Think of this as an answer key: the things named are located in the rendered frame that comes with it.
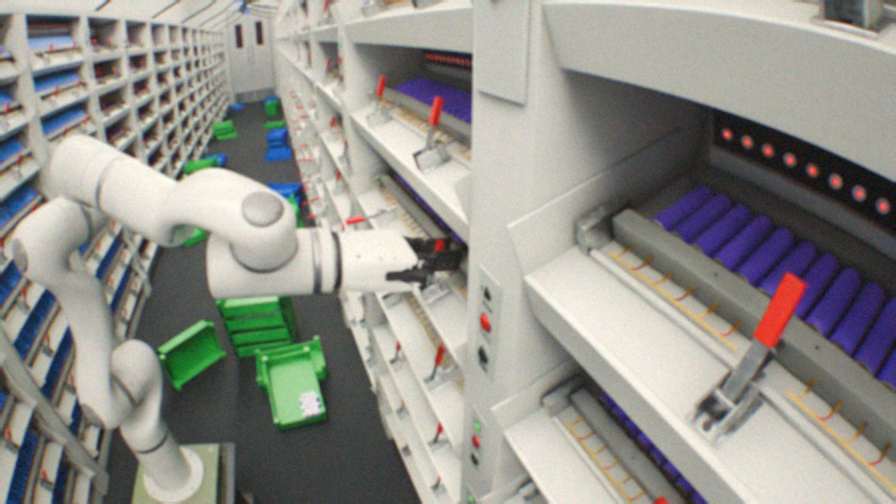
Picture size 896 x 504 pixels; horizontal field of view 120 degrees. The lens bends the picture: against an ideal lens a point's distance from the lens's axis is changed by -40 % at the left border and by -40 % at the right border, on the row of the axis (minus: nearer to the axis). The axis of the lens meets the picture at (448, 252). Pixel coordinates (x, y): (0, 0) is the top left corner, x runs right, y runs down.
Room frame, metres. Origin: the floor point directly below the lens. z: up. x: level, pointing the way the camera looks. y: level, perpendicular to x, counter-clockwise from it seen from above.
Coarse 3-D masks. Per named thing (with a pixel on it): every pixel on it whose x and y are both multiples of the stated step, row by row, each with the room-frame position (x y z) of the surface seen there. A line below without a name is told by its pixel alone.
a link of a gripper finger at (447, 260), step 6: (438, 252) 0.50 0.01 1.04; (444, 252) 0.50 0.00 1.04; (450, 252) 0.50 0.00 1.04; (456, 252) 0.51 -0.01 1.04; (438, 258) 0.49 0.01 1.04; (444, 258) 0.50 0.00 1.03; (450, 258) 0.50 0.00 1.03; (456, 258) 0.50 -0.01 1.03; (426, 264) 0.47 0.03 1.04; (432, 264) 0.48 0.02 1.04; (438, 264) 0.49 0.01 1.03; (444, 264) 0.49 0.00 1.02; (450, 264) 0.50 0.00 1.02; (456, 264) 0.50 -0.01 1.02; (432, 270) 0.48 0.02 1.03; (438, 270) 0.50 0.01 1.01; (444, 270) 0.50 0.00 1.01; (450, 270) 0.50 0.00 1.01; (456, 270) 0.51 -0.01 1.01
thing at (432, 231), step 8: (384, 176) 0.92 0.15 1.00; (384, 184) 0.89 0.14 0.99; (392, 184) 0.86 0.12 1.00; (392, 192) 0.83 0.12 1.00; (400, 192) 0.82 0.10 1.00; (400, 200) 0.78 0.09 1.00; (408, 200) 0.77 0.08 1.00; (408, 208) 0.74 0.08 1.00; (416, 208) 0.73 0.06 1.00; (400, 216) 0.75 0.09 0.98; (416, 216) 0.70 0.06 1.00; (424, 216) 0.70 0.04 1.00; (424, 224) 0.67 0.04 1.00; (432, 224) 0.66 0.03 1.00; (432, 232) 0.64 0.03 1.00; (440, 232) 0.63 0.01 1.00; (456, 248) 0.58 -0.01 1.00; (464, 256) 0.55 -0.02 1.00; (464, 264) 0.53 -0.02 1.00; (464, 272) 0.52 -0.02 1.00
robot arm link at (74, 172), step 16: (64, 144) 0.45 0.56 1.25; (80, 144) 0.45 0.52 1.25; (96, 144) 0.47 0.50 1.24; (64, 160) 0.43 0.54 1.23; (80, 160) 0.43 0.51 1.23; (96, 160) 0.44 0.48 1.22; (112, 160) 0.45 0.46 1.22; (64, 176) 0.42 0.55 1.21; (80, 176) 0.42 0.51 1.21; (96, 176) 0.42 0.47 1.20; (64, 192) 0.43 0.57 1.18; (80, 192) 0.42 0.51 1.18; (96, 208) 0.42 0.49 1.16; (96, 224) 0.52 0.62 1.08
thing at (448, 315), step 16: (384, 160) 0.95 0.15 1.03; (352, 176) 0.92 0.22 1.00; (368, 176) 0.93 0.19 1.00; (368, 192) 0.92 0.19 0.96; (384, 192) 0.89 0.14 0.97; (368, 208) 0.84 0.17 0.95; (384, 208) 0.82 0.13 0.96; (400, 208) 0.80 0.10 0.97; (400, 224) 0.74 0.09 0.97; (416, 224) 0.72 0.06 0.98; (448, 272) 0.56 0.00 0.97; (416, 288) 0.54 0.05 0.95; (464, 288) 0.51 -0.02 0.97; (432, 304) 0.50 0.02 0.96; (448, 304) 0.49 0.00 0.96; (432, 320) 0.47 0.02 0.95; (448, 320) 0.46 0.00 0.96; (464, 320) 0.45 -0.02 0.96; (448, 336) 0.43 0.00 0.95; (464, 336) 0.42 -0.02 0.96; (464, 352) 0.36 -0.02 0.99; (464, 368) 0.36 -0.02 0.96
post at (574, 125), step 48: (528, 48) 0.29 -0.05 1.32; (480, 96) 0.35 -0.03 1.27; (528, 96) 0.28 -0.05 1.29; (576, 96) 0.29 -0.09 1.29; (624, 96) 0.31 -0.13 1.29; (672, 96) 0.33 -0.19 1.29; (480, 144) 0.35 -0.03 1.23; (528, 144) 0.28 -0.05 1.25; (576, 144) 0.29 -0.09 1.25; (624, 144) 0.31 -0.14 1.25; (480, 192) 0.34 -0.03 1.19; (528, 192) 0.28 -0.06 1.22; (480, 240) 0.34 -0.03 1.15; (528, 336) 0.28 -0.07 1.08; (480, 384) 0.32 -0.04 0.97; (528, 384) 0.28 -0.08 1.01; (480, 480) 0.30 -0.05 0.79
